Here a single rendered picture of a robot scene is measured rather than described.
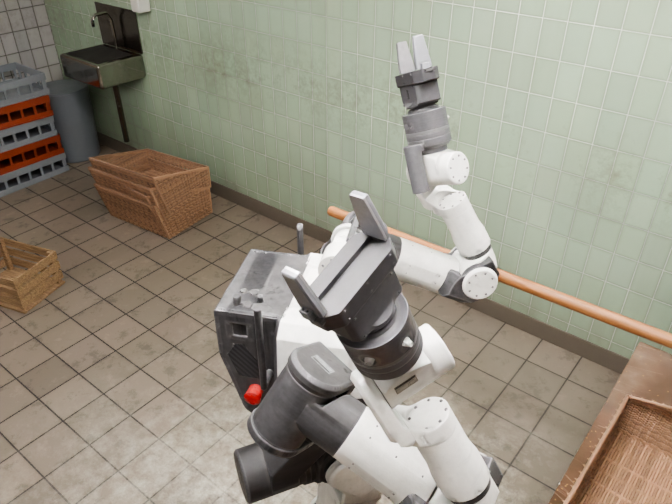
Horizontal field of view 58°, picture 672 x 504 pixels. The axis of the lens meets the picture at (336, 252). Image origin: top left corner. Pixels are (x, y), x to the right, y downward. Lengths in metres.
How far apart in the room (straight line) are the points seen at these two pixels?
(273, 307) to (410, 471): 0.35
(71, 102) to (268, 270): 3.97
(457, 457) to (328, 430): 0.19
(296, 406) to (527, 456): 1.88
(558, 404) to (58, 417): 2.19
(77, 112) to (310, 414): 4.31
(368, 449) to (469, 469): 0.15
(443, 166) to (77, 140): 4.15
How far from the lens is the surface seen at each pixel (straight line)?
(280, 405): 0.93
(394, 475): 0.93
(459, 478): 0.86
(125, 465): 2.70
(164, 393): 2.92
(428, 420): 0.82
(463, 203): 1.28
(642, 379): 2.30
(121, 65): 4.45
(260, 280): 1.12
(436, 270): 1.31
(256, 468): 1.30
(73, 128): 5.07
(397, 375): 0.71
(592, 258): 2.91
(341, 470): 1.32
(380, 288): 0.64
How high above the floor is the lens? 2.06
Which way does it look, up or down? 34 degrees down
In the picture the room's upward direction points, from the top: straight up
